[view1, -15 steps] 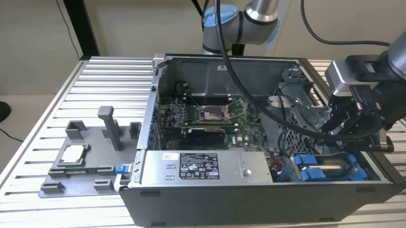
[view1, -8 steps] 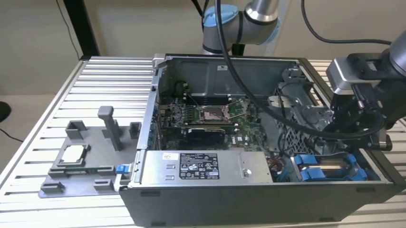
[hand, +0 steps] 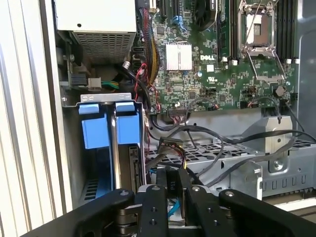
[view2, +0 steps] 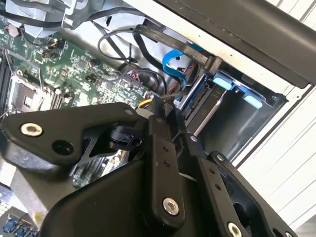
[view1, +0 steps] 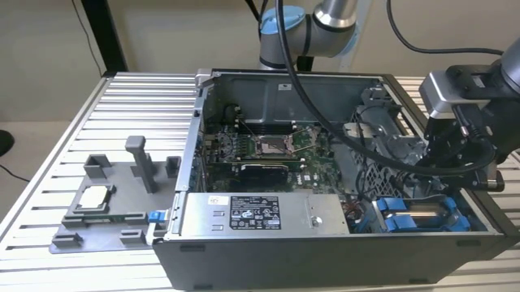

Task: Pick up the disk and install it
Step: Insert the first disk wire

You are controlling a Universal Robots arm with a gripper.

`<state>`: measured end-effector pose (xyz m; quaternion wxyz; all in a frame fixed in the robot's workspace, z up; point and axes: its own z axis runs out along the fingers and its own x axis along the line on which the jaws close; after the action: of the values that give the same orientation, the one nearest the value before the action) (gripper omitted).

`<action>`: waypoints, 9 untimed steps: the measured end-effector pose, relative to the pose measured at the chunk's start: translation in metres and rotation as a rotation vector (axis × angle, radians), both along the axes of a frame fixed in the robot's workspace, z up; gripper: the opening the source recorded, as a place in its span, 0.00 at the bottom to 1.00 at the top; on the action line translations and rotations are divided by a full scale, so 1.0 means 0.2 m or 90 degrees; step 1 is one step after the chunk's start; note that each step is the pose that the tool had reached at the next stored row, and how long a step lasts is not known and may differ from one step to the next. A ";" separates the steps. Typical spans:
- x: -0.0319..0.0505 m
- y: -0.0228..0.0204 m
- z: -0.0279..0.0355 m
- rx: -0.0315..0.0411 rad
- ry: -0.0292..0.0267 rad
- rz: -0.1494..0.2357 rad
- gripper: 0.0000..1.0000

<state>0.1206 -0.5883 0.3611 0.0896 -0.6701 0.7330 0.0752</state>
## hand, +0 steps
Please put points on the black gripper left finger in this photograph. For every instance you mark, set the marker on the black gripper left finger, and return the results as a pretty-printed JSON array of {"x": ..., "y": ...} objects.
[{"x": 153, "y": 209}]

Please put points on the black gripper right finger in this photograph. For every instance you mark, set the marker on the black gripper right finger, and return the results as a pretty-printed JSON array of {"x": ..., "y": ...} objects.
[{"x": 202, "y": 209}]

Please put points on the hard disk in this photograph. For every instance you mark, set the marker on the hard disk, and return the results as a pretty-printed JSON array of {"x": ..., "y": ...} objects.
[
  {"x": 95, "y": 133},
  {"x": 128, "y": 130}
]

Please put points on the metal disk bay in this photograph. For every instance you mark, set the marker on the metal disk bay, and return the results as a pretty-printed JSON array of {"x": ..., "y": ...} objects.
[{"x": 71, "y": 128}]

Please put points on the perforated metal drive cage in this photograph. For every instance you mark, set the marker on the perforated metal drive cage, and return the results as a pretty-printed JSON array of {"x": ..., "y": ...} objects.
[{"x": 247, "y": 182}]

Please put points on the green Dell motherboard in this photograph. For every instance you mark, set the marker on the green Dell motherboard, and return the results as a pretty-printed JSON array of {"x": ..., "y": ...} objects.
[{"x": 222, "y": 84}]

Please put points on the metal socket cover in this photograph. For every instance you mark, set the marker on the metal socket cover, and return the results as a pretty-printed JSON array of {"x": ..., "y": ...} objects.
[{"x": 270, "y": 78}]

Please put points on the silver chipset heatsink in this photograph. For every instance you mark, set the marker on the silver chipset heatsink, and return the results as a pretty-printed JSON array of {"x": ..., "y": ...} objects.
[{"x": 179, "y": 56}]

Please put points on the black RAM slot bank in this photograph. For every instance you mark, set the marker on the black RAM slot bank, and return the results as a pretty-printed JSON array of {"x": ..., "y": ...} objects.
[
  {"x": 286, "y": 29},
  {"x": 227, "y": 34}
]

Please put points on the dark grey PC case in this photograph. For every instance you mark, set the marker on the dark grey PC case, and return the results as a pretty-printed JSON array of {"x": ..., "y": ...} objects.
[{"x": 306, "y": 49}]

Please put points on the CPU socket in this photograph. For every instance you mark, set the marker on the CPU socket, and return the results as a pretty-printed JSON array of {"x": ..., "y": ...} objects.
[{"x": 259, "y": 27}]

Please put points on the silver power supply unit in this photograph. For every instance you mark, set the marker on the silver power supply unit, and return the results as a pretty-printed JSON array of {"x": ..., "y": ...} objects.
[{"x": 98, "y": 14}]

